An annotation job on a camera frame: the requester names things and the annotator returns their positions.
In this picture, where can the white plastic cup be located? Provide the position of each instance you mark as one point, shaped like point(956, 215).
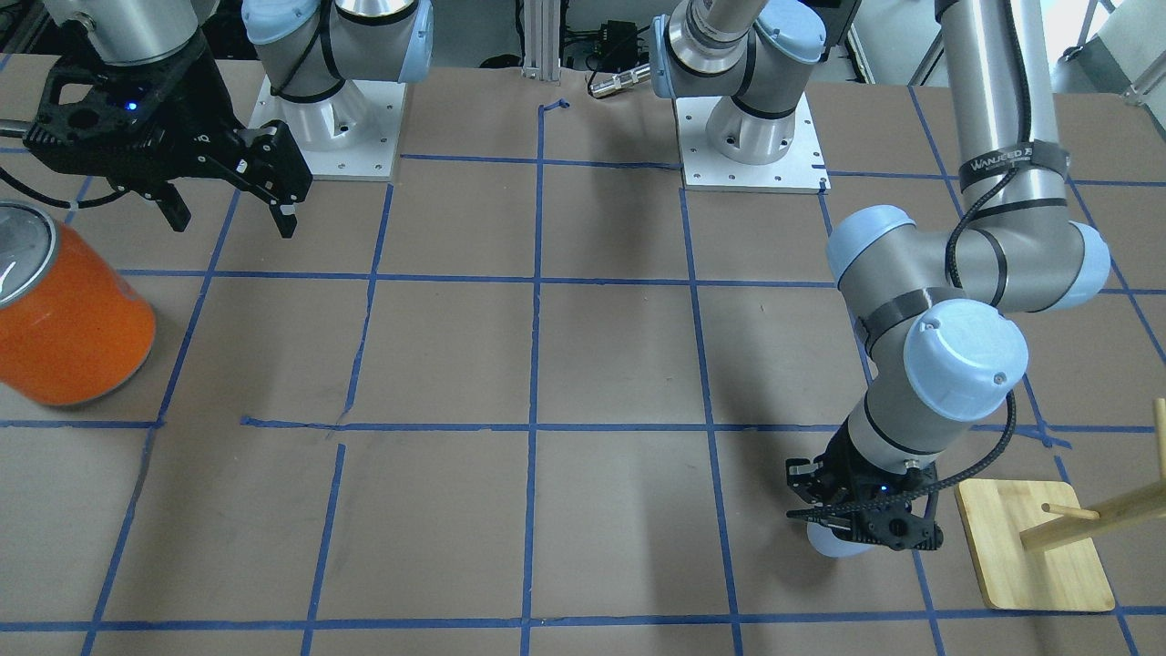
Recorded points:
point(827, 544)

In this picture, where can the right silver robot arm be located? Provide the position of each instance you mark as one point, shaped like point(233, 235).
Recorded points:
point(309, 48)

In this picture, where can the orange cylindrical bin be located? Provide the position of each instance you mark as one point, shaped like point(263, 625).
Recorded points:
point(72, 330)

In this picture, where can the aluminium frame post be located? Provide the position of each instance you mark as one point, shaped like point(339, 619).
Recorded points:
point(541, 24)

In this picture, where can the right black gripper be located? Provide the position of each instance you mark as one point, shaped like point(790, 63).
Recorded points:
point(202, 117)

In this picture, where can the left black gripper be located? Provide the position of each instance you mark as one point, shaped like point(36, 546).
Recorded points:
point(840, 463)

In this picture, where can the wooden mug tree stand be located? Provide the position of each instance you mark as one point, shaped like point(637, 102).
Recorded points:
point(1031, 542)

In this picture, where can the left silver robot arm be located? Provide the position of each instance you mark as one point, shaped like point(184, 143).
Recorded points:
point(932, 308)

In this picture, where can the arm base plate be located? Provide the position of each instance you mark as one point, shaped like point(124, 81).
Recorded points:
point(724, 149)
point(352, 135)

